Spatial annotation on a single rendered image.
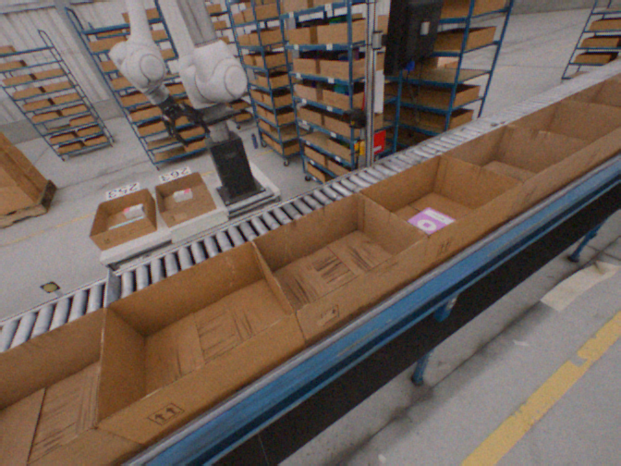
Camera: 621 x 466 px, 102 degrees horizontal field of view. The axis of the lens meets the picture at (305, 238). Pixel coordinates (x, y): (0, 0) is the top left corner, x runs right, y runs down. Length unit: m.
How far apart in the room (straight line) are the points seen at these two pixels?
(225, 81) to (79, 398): 1.11
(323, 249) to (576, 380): 1.45
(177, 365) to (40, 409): 0.34
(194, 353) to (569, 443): 1.58
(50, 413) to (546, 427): 1.82
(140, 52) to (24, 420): 1.08
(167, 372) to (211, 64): 1.07
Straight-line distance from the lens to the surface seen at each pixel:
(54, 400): 0.99
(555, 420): 1.80
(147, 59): 1.15
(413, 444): 1.56
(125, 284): 1.38
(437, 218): 0.94
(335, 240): 0.93
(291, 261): 0.87
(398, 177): 1.00
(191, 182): 1.89
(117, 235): 1.63
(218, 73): 1.23
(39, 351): 0.92
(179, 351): 0.82
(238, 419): 0.66
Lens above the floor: 1.51
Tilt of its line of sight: 41 degrees down
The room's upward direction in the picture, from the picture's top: 11 degrees counter-clockwise
